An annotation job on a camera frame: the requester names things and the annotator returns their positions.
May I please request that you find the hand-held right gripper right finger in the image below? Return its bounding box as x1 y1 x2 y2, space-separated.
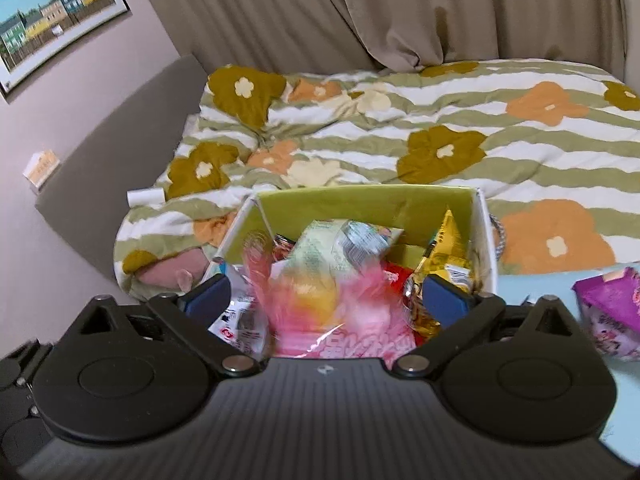
392 274 576 377

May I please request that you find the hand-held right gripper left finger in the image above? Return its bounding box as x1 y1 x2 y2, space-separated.
74 274 261 377

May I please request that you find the blue white red snack packet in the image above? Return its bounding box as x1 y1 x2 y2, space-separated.
207 255 273 356

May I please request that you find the yellow gold snack packet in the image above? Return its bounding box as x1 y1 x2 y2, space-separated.
402 209 476 336

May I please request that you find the pink snack packet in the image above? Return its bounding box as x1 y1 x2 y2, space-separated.
245 245 418 361

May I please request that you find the pale green snack packet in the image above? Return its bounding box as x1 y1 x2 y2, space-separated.
287 219 405 286

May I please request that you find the green cardboard storage box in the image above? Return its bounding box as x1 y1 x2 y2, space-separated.
202 185 507 361

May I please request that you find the pink plush toy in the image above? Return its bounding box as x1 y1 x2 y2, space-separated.
137 247 211 293

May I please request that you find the light blue bed sheet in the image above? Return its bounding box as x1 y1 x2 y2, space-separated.
495 260 640 441

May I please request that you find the purple snack packet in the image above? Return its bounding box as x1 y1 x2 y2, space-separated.
571 266 640 358

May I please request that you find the grey headboard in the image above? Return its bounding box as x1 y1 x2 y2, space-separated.
35 54 210 281

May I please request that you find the flower striped blanket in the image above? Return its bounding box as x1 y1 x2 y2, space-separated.
114 60 640 301

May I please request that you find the small white orange box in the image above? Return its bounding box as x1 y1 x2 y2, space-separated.
22 149 62 195

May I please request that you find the beige curtain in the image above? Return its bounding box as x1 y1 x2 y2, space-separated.
127 0 628 73

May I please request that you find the framed wall picture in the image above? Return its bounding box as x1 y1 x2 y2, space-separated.
0 0 132 103

